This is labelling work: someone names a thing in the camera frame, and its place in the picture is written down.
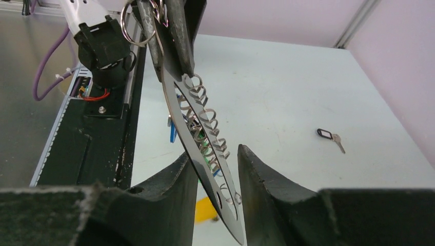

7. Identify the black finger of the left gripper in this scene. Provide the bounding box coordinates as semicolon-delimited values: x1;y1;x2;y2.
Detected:
137;1;164;83
164;0;207;77

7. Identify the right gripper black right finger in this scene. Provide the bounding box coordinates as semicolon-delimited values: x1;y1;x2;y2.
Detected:
238;145;434;245

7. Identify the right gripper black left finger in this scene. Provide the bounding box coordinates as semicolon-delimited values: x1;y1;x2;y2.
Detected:
1;153;197;245

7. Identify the yellow key tag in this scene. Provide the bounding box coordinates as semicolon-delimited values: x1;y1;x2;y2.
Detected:
194;197;218;224

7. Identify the blue key tag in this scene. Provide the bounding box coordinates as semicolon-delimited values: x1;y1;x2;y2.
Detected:
167;115;177;143

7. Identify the silver key with black tag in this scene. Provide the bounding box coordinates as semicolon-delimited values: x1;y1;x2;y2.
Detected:
332;134;346;154

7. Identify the black key tag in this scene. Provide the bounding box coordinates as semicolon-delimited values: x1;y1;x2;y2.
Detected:
316;128;333;140

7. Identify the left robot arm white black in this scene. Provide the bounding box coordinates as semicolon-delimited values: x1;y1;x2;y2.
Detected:
60;1;207;89

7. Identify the left controller board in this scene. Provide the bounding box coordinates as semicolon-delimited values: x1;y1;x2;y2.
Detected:
66;66;92;98

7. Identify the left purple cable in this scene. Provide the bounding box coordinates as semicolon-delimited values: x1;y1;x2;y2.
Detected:
32;25;82;102

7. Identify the black cable bundle background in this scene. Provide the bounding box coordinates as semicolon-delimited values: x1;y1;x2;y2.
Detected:
22;0;32;16

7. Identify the left aluminium frame post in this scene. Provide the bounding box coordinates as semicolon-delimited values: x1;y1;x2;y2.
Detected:
333;0;381;49

